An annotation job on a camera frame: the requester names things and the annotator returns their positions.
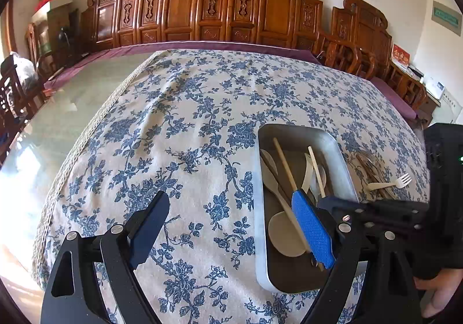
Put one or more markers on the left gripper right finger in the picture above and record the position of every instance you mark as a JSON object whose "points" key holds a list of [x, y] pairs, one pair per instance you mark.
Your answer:
{"points": [[388, 295]]}

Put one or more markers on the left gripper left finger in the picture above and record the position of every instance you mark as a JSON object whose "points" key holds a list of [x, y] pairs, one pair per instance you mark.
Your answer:
{"points": [[73, 294]]}

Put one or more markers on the cream plastic spoon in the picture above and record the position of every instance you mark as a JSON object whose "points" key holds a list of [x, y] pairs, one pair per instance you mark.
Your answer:
{"points": [[310, 182]]}

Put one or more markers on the person right hand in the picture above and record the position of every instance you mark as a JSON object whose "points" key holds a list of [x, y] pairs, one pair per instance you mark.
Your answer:
{"points": [[444, 286]]}

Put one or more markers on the cream plastic fork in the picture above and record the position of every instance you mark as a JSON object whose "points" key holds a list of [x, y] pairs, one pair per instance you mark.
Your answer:
{"points": [[400, 183]]}

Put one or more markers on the grey metal tray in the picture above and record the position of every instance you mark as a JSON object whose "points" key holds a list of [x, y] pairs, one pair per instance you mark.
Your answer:
{"points": [[275, 272]]}

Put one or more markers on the purple seat cushion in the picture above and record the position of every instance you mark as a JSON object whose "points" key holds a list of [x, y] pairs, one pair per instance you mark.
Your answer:
{"points": [[397, 102]]}

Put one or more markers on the wooden side table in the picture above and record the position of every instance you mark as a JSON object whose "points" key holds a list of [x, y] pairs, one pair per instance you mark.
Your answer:
{"points": [[410, 90]]}

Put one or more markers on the red card on side table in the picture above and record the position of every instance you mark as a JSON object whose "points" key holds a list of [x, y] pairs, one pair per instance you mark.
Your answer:
{"points": [[400, 57]]}

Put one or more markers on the dark wooden dining chair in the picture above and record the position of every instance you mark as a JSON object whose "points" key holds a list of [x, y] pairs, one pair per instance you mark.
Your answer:
{"points": [[17, 105]]}

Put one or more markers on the blue floral tablecloth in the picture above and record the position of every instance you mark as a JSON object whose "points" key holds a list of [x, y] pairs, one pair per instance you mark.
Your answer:
{"points": [[186, 122]]}

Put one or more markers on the carved wooden armchair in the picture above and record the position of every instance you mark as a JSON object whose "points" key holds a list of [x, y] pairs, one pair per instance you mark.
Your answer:
{"points": [[359, 43]]}

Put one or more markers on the carved wooden long bench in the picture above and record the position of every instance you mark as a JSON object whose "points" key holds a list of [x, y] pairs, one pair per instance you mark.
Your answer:
{"points": [[294, 24]]}

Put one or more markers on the stacked cardboard boxes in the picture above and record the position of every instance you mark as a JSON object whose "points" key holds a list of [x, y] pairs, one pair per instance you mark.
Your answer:
{"points": [[50, 24]]}

